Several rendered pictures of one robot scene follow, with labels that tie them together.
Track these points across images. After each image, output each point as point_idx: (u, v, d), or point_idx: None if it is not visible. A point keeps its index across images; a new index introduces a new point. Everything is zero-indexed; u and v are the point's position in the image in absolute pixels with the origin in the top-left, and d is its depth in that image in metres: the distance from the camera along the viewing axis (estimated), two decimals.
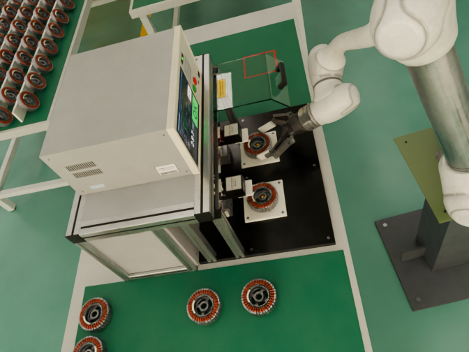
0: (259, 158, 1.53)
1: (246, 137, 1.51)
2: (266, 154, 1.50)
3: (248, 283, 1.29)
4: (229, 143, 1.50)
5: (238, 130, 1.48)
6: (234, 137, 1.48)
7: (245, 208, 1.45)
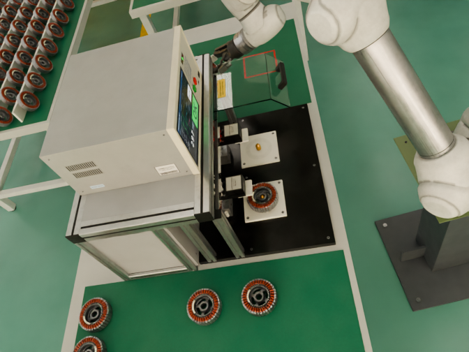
0: None
1: (246, 137, 1.51)
2: None
3: (248, 283, 1.29)
4: (229, 143, 1.50)
5: (238, 130, 1.48)
6: (234, 137, 1.48)
7: (245, 208, 1.45)
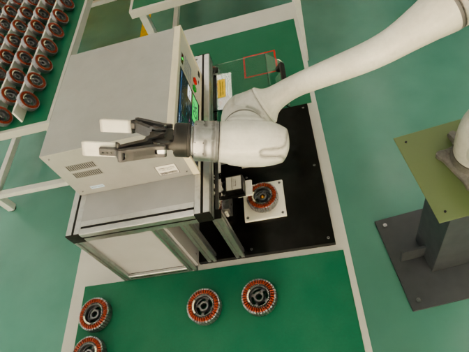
0: (84, 148, 0.79)
1: None
2: (103, 147, 0.79)
3: (248, 283, 1.29)
4: None
5: None
6: None
7: (245, 208, 1.45)
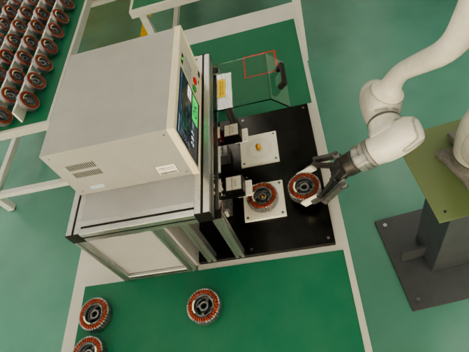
0: (303, 204, 1.35)
1: (246, 137, 1.51)
2: (313, 200, 1.32)
3: (292, 177, 1.40)
4: (229, 143, 1.50)
5: (238, 130, 1.48)
6: (234, 137, 1.48)
7: (245, 208, 1.45)
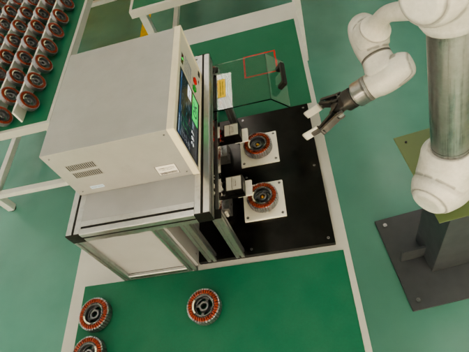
0: (306, 114, 1.57)
1: (246, 137, 1.51)
2: (315, 110, 1.55)
3: (248, 136, 1.59)
4: (229, 143, 1.50)
5: (238, 130, 1.48)
6: (234, 137, 1.48)
7: (245, 208, 1.45)
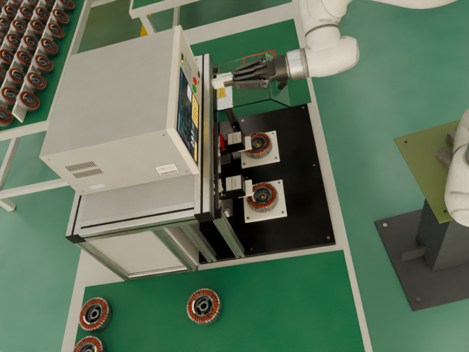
0: (214, 82, 1.27)
1: (249, 145, 1.55)
2: None
3: (248, 136, 1.59)
4: (232, 151, 1.54)
5: (241, 139, 1.52)
6: (237, 146, 1.52)
7: (245, 208, 1.45)
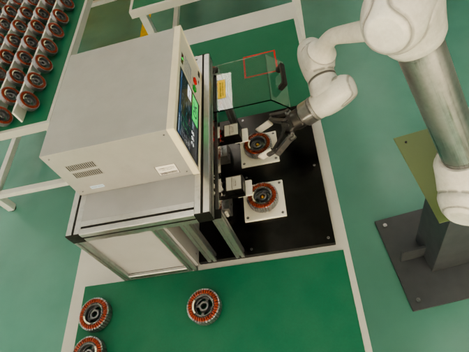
0: (259, 130, 1.61)
1: (246, 137, 1.51)
2: (266, 124, 1.59)
3: (248, 136, 1.59)
4: (229, 143, 1.50)
5: (238, 130, 1.48)
6: (234, 137, 1.48)
7: (245, 208, 1.45)
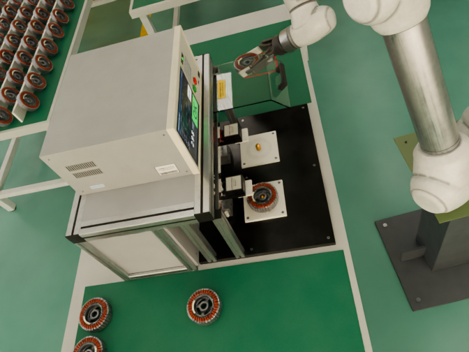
0: None
1: (246, 137, 1.51)
2: (257, 51, 1.68)
3: (241, 54, 1.69)
4: (229, 143, 1.50)
5: (238, 130, 1.48)
6: (234, 137, 1.48)
7: (245, 208, 1.45)
